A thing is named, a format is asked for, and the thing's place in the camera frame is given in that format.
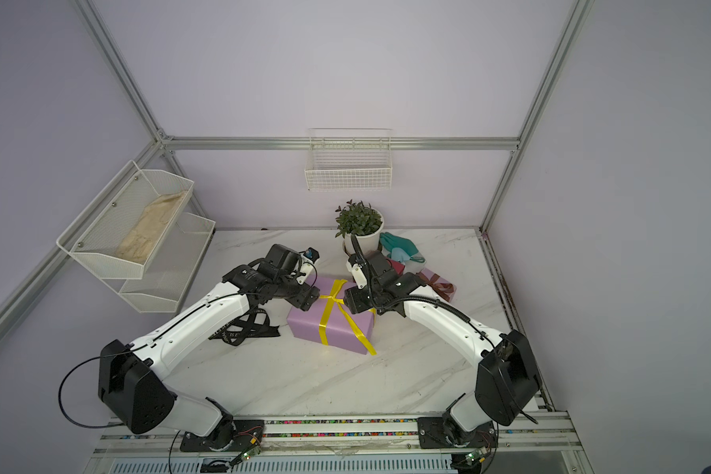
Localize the black lettered ribbon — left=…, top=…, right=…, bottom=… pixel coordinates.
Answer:
left=209, top=307, right=280, bottom=347

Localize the yellow satin ribbon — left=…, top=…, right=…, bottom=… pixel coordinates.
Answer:
left=317, top=277, right=378, bottom=357

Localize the small purple gift box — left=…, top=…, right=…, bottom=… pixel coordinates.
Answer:
left=418, top=267, right=457, bottom=302

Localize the large purple gift box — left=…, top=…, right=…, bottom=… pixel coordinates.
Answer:
left=286, top=276, right=377, bottom=356

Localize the red gift box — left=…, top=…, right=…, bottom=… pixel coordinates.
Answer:
left=388, top=259, right=405, bottom=276

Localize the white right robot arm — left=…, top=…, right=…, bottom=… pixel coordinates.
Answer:
left=345, top=238, right=542, bottom=448

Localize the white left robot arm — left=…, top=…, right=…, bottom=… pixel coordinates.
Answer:
left=94, top=244, right=320, bottom=451

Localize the white plant pot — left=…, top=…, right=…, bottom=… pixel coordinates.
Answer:
left=343, top=213, right=384, bottom=256

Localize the green potted plant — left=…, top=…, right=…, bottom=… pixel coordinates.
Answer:
left=335, top=199, right=383, bottom=237

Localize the teal cloth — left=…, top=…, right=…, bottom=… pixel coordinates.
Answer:
left=379, top=232, right=426, bottom=264

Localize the beige cloth in shelf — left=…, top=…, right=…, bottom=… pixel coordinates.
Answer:
left=115, top=191, right=187, bottom=264

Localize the white mesh two-tier shelf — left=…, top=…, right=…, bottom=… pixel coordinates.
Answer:
left=56, top=161, right=215, bottom=313

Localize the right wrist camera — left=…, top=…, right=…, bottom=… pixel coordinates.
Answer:
left=347, top=263, right=369, bottom=290

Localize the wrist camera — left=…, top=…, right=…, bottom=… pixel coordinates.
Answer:
left=297, top=247, right=319, bottom=284
left=347, top=263, right=369, bottom=290

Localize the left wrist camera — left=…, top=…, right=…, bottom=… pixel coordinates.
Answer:
left=297, top=247, right=319, bottom=284

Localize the white wire wall basket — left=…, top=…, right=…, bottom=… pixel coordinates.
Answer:
left=304, top=128, right=393, bottom=192

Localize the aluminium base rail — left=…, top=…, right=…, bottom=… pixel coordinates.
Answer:
left=85, top=412, right=593, bottom=473

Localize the aluminium frame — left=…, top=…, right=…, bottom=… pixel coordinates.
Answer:
left=0, top=0, right=596, bottom=474

